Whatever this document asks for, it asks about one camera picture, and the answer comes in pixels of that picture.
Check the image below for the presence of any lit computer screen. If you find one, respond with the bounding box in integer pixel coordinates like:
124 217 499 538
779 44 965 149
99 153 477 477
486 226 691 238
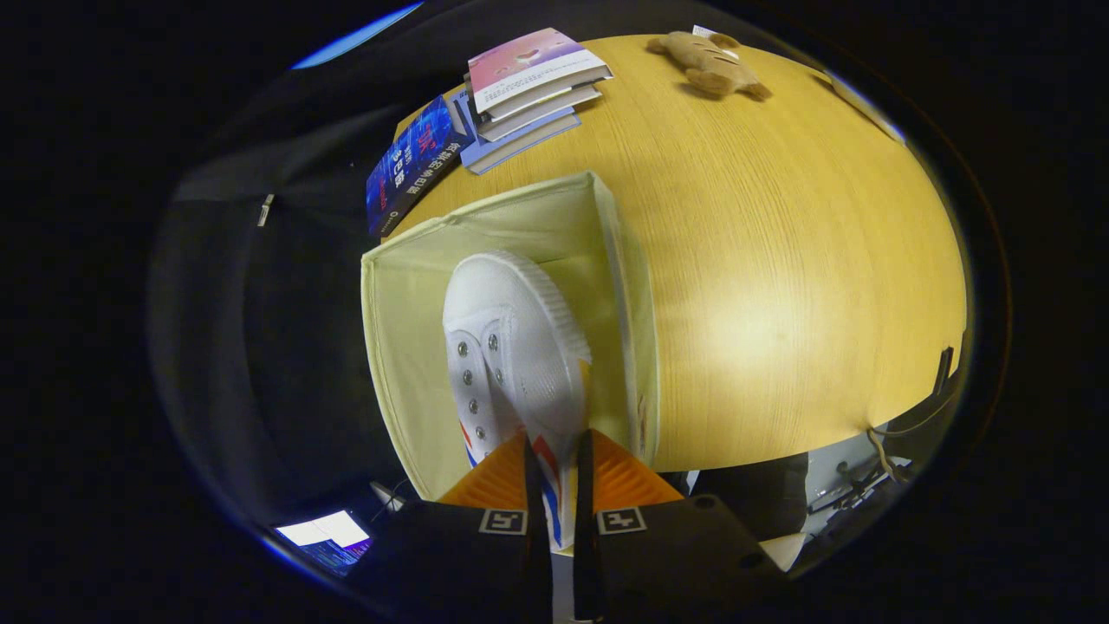
276 510 375 577

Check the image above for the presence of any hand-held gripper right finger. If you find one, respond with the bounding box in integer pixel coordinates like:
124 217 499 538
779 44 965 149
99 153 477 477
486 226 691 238
574 429 785 624

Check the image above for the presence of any grey cable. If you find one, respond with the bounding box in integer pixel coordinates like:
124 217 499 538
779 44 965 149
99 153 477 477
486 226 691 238
866 394 954 484

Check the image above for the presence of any pink cover book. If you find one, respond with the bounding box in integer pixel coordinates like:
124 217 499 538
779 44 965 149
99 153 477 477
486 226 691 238
466 28 613 118

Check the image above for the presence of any grey-blue book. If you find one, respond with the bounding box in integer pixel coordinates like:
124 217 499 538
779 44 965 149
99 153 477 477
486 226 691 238
457 91 583 176

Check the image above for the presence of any dark blue book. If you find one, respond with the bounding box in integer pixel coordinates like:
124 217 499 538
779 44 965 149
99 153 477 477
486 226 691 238
366 94 476 238

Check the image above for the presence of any brown plush toy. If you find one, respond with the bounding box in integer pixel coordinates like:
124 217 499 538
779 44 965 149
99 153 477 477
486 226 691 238
645 30 772 102

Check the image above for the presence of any ceiling light strip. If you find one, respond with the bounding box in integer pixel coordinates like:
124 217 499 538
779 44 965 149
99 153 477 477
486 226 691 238
290 0 425 70

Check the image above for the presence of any pale yellow fabric storage box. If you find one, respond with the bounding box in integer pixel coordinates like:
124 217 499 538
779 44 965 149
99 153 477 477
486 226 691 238
360 169 661 556

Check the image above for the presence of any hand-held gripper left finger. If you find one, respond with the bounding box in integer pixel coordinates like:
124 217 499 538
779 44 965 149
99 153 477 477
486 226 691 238
373 433 553 624

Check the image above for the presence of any white striped canvas shoe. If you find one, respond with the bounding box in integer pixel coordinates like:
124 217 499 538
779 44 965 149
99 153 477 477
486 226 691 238
442 250 594 551

